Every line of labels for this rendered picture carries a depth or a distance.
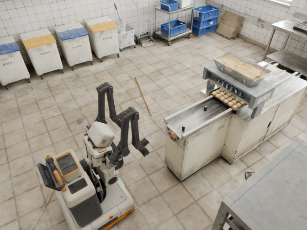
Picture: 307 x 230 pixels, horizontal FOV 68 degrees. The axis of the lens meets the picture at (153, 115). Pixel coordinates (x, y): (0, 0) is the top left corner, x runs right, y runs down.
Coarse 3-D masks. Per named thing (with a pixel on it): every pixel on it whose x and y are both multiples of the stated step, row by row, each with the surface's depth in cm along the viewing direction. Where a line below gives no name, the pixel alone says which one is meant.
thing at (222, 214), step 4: (224, 200) 77; (228, 200) 77; (232, 200) 77; (224, 204) 77; (228, 204) 76; (232, 204) 76; (220, 208) 80; (224, 208) 78; (228, 208) 76; (220, 212) 81; (224, 212) 79; (216, 216) 85; (220, 216) 82; (224, 216) 80; (216, 220) 86; (220, 220) 84; (224, 220) 84; (216, 224) 87; (220, 224) 85; (224, 224) 88; (212, 228) 91; (216, 228) 89; (220, 228) 87
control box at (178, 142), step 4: (168, 124) 245; (172, 128) 240; (168, 132) 247; (176, 132) 236; (172, 136) 243; (176, 136) 235; (180, 136) 231; (176, 140) 238; (180, 140) 232; (180, 144) 237
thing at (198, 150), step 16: (192, 112) 258; (208, 112) 258; (176, 128) 240; (192, 128) 240; (208, 128) 243; (224, 128) 266; (176, 144) 249; (192, 144) 241; (208, 144) 265; (176, 160) 265; (192, 160) 264; (208, 160) 292; (176, 176) 290
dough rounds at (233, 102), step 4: (220, 88) 278; (212, 92) 272; (216, 92) 272; (220, 92) 275; (224, 92) 272; (216, 96) 269; (220, 96) 269; (224, 96) 266; (228, 96) 269; (232, 96) 266; (224, 100) 261; (228, 100) 261; (232, 100) 260; (236, 100) 260; (240, 100) 263; (228, 104) 257; (232, 104) 255; (236, 104) 256; (240, 104) 255; (244, 104) 258; (236, 108) 252
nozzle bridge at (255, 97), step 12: (204, 72) 269; (216, 72) 257; (216, 84) 266; (228, 84) 257; (240, 84) 239; (264, 84) 238; (240, 96) 245; (252, 96) 226; (264, 96) 232; (252, 108) 232
